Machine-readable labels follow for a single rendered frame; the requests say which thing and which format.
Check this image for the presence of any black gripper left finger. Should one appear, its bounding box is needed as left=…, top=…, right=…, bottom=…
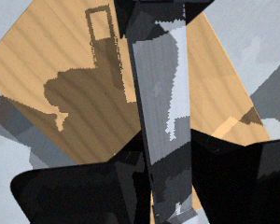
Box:
left=9, top=130, right=151, bottom=224

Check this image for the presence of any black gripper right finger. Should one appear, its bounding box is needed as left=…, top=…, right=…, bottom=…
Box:
left=190, top=128, right=280, bottom=224

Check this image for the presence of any light wooden board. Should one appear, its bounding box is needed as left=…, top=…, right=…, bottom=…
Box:
left=0, top=0, right=272, bottom=165

